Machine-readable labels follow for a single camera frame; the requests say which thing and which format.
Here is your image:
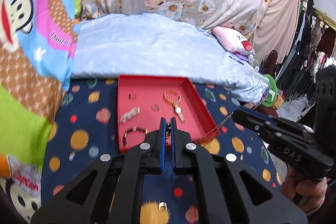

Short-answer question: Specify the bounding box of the gold wrist watch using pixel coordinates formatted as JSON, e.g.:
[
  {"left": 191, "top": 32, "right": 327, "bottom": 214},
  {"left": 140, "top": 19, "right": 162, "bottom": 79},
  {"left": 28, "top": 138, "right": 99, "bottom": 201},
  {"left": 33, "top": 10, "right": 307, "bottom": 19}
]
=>
[{"left": 172, "top": 102, "right": 185, "bottom": 123}]

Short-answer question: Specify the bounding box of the person's right hand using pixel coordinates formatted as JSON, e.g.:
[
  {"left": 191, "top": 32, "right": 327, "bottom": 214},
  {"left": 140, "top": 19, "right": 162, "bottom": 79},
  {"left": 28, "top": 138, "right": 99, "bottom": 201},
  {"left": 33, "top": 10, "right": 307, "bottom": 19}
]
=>
[{"left": 280, "top": 166, "right": 329, "bottom": 216}]

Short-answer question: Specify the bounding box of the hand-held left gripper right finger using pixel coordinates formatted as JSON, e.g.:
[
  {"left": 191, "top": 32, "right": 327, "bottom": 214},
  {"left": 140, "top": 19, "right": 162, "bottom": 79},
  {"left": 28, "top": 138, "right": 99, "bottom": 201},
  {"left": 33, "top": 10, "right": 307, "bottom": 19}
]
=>
[{"left": 171, "top": 117, "right": 309, "bottom": 224}]

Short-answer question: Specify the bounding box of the rack of hanging clothes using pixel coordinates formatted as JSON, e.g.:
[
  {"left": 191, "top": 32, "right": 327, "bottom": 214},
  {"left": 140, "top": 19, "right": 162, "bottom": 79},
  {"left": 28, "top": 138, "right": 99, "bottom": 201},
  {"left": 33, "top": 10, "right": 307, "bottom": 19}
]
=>
[{"left": 278, "top": 0, "right": 336, "bottom": 98}]

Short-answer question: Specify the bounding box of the wide gold chain bracelet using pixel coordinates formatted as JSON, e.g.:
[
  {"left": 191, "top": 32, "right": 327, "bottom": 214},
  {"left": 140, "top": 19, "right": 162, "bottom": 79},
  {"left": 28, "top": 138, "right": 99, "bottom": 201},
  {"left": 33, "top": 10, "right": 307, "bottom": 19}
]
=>
[{"left": 164, "top": 90, "right": 182, "bottom": 105}]

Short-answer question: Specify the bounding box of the navy planet print blanket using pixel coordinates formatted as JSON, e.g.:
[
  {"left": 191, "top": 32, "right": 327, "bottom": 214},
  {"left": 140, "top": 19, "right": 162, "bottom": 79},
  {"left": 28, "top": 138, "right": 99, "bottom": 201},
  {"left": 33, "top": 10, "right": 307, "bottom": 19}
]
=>
[{"left": 39, "top": 77, "right": 286, "bottom": 224}]

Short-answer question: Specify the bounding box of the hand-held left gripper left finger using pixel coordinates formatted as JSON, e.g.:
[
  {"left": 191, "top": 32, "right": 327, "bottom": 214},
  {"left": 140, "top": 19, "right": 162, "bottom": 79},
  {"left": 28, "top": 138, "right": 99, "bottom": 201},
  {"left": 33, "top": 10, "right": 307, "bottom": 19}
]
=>
[{"left": 30, "top": 117, "right": 168, "bottom": 224}]

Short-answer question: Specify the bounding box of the brown cardboard box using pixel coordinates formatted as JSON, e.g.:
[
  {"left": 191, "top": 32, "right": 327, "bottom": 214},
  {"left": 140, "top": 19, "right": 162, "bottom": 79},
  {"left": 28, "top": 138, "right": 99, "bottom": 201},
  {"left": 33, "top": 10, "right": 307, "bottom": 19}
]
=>
[{"left": 274, "top": 95, "right": 285, "bottom": 109}]

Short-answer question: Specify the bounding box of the gold clover necklace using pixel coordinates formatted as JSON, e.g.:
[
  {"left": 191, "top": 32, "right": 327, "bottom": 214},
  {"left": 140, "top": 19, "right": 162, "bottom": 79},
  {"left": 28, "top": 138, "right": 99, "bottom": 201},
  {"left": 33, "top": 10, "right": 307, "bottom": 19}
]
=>
[{"left": 165, "top": 112, "right": 238, "bottom": 144}]

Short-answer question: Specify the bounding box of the red cardboard box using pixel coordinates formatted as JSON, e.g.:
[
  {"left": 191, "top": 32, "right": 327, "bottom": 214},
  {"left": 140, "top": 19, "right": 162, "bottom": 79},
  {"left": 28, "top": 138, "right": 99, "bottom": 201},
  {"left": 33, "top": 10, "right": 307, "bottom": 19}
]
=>
[{"left": 117, "top": 75, "right": 220, "bottom": 153}]

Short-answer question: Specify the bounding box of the pink cartoon pillow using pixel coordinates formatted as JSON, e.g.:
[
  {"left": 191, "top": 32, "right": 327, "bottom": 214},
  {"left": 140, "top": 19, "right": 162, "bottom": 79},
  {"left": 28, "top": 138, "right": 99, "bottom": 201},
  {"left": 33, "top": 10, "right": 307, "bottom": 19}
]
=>
[{"left": 211, "top": 26, "right": 255, "bottom": 56}]

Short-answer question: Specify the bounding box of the light blue pillow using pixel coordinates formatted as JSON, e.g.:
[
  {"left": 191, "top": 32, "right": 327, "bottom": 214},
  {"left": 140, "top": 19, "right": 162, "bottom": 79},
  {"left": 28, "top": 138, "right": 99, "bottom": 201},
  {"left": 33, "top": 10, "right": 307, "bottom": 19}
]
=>
[{"left": 71, "top": 13, "right": 271, "bottom": 106}]

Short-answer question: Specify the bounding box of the beige curtain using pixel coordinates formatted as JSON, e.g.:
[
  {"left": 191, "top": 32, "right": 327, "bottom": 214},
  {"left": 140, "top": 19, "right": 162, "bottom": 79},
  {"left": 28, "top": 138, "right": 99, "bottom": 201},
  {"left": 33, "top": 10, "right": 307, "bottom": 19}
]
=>
[{"left": 249, "top": 0, "right": 310, "bottom": 64}]

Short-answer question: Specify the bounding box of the white pearl bracelet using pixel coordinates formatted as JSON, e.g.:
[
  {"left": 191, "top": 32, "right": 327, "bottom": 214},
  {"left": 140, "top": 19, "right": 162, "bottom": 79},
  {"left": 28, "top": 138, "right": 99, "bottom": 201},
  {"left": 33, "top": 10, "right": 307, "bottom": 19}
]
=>
[{"left": 120, "top": 107, "right": 140, "bottom": 124}]

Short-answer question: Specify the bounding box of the cartoon monkey blanket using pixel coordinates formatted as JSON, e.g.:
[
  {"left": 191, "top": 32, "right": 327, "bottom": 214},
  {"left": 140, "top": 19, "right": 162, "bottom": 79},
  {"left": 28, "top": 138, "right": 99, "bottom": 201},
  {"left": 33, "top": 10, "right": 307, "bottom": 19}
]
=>
[{"left": 0, "top": 0, "right": 90, "bottom": 223}]

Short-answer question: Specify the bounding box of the green cloth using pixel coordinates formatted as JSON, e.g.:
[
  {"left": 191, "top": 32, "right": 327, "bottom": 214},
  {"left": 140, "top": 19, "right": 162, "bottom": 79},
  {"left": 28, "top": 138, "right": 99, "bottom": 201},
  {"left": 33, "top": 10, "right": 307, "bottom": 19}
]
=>
[{"left": 262, "top": 74, "right": 278, "bottom": 107}]

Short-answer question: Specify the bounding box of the dark bead bracelet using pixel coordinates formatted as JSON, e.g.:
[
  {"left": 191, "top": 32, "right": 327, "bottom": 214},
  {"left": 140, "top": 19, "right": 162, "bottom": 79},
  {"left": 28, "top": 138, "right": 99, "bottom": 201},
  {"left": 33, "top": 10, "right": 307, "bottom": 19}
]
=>
[{"left": 122, "top": 127, "right": 148, "bottom": 149}]

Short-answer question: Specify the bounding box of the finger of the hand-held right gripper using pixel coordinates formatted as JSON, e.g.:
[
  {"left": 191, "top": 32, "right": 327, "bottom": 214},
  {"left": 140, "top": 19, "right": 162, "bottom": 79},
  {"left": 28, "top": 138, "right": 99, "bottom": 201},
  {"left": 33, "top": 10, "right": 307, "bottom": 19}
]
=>
[
  {"left": 239, "top": 107, "right": 279, "bottom": 123},
  {"left": 232, "top": 109, "right": 268, "bottom": 136}
]

